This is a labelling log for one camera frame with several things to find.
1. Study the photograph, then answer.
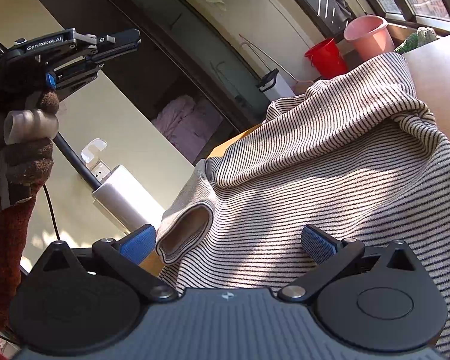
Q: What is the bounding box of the striped beige knit garment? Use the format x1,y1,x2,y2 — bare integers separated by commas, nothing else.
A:
156,52,450,358

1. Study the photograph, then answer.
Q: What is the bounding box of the left hand brown glove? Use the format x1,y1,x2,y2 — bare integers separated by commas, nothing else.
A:
0,92,59,210

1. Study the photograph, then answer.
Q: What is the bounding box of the white cylindrical lamp base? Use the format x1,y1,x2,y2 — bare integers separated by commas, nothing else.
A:
91,165,165,233

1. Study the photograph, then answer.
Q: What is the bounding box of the pink bedding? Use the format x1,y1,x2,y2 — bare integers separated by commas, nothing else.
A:
152,95,224,163

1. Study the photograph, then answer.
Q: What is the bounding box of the white trash bin black lid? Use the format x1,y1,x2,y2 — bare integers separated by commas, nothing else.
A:
256,68,295,102

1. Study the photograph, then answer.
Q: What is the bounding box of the broom with pink head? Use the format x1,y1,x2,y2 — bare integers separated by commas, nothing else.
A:
239,34,314,92

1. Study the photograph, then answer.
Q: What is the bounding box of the red plastic bucket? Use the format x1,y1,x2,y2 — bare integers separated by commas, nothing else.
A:
304,38,349,80

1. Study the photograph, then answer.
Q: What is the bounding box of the pink plastic bucket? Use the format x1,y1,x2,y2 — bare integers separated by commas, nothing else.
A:
344,16,395,61

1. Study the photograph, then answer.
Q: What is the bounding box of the grey hanging rag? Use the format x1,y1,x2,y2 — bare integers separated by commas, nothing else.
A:
332,0,353,22

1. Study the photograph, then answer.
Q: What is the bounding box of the white wall hook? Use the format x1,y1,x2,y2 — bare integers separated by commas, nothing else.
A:
81,138,108,166

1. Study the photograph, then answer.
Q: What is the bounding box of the white wall socket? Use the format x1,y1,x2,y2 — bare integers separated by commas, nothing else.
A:
88,160,111,183

